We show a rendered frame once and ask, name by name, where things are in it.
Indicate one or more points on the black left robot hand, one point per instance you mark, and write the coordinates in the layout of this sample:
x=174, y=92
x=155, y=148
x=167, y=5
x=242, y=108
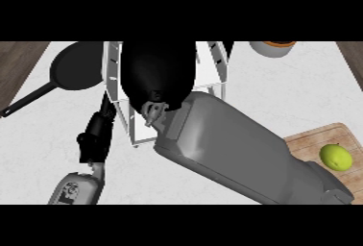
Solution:
x=96, y=137

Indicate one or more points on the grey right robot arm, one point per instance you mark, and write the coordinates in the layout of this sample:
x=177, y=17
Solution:
x=232, y=147

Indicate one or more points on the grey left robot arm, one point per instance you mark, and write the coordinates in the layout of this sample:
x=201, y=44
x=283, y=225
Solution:
x=75, y=189

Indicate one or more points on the wooden cutting board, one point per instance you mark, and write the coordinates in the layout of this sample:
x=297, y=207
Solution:
x=307, y=142

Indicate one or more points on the black frying pan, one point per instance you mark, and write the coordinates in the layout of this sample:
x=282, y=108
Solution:
x=78, y=65

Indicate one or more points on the pale grey pot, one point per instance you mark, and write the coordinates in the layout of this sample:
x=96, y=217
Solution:
x=272, y=51

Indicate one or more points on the green round fruit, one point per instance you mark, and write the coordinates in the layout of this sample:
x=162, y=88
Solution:
x=335, y=157

